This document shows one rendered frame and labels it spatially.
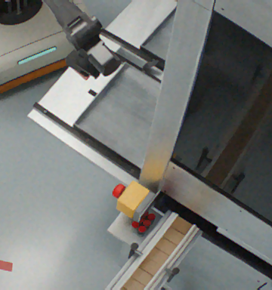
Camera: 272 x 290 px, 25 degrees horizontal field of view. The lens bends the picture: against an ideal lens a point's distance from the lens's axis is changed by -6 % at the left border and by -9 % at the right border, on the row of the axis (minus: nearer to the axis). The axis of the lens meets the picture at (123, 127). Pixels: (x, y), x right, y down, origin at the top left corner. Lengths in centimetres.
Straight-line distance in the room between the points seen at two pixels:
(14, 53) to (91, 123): 95
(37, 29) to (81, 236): 94
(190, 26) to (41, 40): 177
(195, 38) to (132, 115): 87
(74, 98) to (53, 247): 91
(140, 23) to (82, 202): 95
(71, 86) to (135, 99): 20
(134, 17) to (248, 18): 119
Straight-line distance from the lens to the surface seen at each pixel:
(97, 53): 156
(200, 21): 107
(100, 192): 279
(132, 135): 192
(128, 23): 213
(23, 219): 275
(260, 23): 98
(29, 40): 282
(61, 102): 196
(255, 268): 184
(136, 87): 199
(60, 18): 154
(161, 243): 175
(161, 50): 208
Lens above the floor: 260
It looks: 63 degrees down
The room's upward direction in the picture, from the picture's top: 8 degrees clockwise
